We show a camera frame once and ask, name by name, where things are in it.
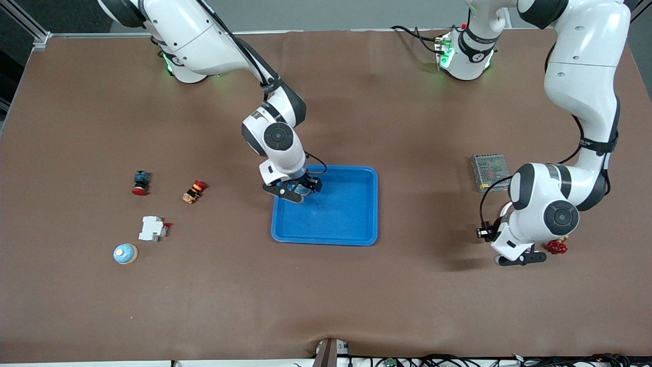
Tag white circuit breaker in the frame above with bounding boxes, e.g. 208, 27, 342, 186
138, 216, 170, 242

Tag blue plastic tray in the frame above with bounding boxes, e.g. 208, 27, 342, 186
270, 164, 379, 247

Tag metal mesh power supply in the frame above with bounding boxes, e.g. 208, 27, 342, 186
470, 153, 512, 193

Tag red push button blue body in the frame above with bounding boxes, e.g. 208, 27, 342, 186
131, 171, 152, 196

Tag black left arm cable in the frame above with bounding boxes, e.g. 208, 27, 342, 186
479, 43, 619, 226

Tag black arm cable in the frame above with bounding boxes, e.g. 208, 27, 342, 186
479, 43, 619, 226
196, 0, 328, 177

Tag orange switch red cap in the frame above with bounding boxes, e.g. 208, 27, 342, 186
182, 180, 208, 204

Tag black cable bundle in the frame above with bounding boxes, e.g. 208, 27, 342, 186
349, 353, 652, 367

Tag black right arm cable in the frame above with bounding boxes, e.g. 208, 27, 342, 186
196, 0, 328, 177

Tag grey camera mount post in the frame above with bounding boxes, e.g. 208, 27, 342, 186
312, 337, 350, 367

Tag black base cables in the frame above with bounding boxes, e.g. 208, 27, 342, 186
390, 24, 446, 56

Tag aluminium table edge rail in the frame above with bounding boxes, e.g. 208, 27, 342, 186
48, 25, 619, 39

